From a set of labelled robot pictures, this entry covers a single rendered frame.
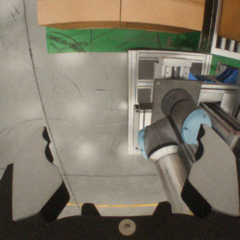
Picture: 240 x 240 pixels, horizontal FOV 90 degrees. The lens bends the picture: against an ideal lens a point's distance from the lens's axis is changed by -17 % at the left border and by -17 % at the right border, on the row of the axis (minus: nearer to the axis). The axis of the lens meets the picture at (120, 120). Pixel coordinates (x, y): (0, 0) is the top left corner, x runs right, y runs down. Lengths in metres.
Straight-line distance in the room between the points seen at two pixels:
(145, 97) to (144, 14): 0.82
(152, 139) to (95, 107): 1.39
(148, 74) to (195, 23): 0.63
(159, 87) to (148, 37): 1.07
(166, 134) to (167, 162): 0.10
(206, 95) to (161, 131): 0.44
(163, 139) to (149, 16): 0.86
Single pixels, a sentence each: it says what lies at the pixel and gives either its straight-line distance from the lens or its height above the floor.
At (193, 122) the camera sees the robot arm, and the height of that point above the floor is 1.27.
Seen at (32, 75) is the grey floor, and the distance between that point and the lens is 1.97.
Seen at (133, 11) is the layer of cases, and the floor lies 0.54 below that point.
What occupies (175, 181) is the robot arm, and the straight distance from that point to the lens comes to 0.45.
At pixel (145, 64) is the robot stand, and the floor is 0.21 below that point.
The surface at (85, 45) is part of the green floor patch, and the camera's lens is 1.67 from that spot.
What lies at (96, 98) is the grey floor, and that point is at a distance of 1.77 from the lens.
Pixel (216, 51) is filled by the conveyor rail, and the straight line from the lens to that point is 1.26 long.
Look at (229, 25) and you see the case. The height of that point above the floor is 0.71.
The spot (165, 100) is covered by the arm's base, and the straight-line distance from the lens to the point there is 0.64.
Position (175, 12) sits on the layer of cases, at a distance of 1.18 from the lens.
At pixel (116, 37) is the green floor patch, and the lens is 1.63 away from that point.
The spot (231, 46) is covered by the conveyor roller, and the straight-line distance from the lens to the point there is 1.40.
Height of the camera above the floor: 1.63
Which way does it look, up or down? 61 degrees down
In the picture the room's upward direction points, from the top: 180 degrees counter-clockwise
